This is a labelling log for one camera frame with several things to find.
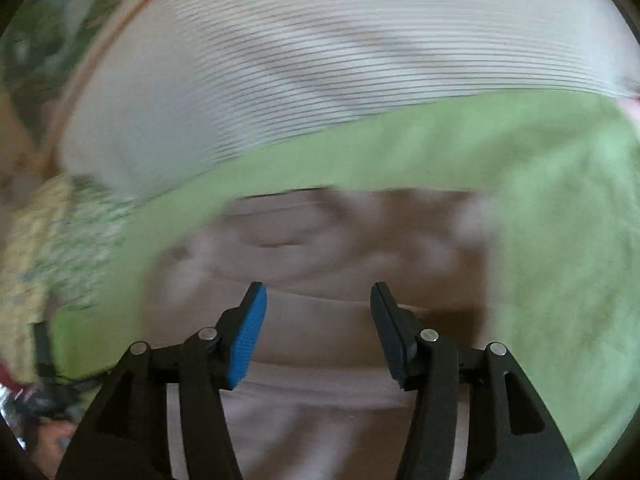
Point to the mauve knit sweater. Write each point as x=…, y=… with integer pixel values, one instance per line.
x=325, y=270

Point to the white striped bolster pillow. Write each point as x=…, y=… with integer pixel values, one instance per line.
x=350, y=60

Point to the green checked pillow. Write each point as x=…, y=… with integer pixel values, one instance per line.
x=87, y=240

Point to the gold framed floral headboard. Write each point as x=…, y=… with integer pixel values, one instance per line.
x=60, y=15

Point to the yellow cartoon print pillow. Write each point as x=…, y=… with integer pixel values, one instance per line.
x=25, y=285

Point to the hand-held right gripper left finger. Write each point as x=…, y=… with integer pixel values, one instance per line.
x=247, y=335

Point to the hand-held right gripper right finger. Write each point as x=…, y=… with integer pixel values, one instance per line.
x=395, y=340

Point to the light green bed sheet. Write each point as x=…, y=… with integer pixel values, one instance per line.
x=550, y=210

